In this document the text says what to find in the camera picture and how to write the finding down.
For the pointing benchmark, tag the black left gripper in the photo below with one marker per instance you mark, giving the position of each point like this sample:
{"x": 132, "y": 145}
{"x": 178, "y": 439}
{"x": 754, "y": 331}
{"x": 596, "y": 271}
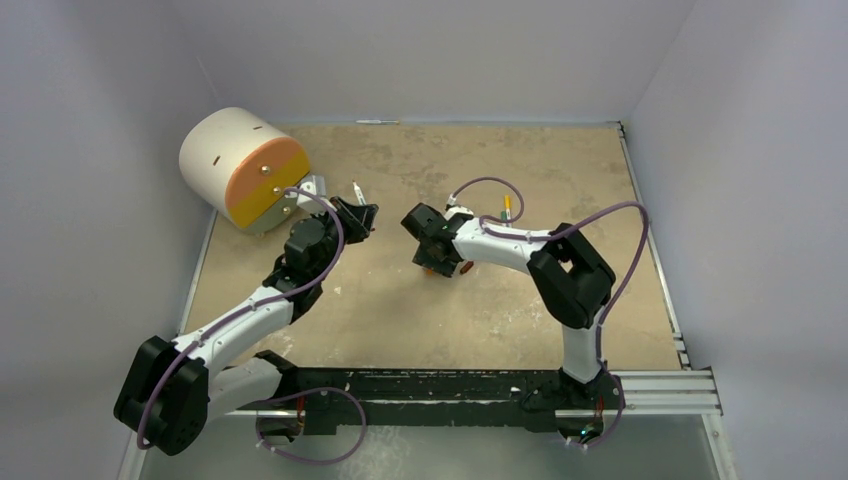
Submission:
{"x": 356, "y": 219}

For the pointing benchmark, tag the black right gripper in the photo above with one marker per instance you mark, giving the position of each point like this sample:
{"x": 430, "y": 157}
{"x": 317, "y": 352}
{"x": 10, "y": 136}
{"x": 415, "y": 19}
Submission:
{"x": 424, "y": 230}

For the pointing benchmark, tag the white pen red tip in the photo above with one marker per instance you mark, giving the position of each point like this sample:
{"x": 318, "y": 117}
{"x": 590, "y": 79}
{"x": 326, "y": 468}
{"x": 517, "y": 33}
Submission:
{"x": 359, "y": 194}

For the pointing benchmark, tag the white pen orange tip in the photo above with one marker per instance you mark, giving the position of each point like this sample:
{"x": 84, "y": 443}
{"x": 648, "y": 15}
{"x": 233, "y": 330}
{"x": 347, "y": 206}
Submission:
{"x": 377, "y": 122}

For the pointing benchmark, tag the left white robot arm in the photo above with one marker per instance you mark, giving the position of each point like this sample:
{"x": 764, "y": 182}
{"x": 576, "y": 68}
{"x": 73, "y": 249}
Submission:
{"x": 225, "y": 331}

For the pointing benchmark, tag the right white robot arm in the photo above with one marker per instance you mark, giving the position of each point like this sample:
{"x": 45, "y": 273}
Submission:
{"x": 571, "y": 277}

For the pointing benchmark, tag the round cream drawer cabinet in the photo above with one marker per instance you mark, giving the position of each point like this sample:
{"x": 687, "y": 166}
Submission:
{"x": 221, "y": 160}

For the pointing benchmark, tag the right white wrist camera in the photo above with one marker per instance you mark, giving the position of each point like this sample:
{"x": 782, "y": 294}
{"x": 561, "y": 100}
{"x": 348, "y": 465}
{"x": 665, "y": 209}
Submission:
{"x": 458, "y": 212}

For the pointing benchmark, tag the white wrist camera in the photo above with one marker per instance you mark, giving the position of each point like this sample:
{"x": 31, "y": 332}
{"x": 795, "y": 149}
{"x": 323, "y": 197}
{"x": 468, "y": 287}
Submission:
{"x": 458, "y": 212}
{"x": 309, "y": 194}

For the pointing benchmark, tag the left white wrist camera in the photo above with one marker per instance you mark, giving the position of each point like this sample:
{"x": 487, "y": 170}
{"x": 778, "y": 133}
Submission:
{"x": 309, "y": 194}

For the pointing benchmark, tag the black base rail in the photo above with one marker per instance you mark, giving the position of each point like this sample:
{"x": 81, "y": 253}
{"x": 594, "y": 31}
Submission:
{"x": 538, "y": 401}

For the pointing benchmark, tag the aluminium frame rail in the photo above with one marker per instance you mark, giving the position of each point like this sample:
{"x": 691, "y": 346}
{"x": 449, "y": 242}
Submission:
{"x": 268, "y": 421}

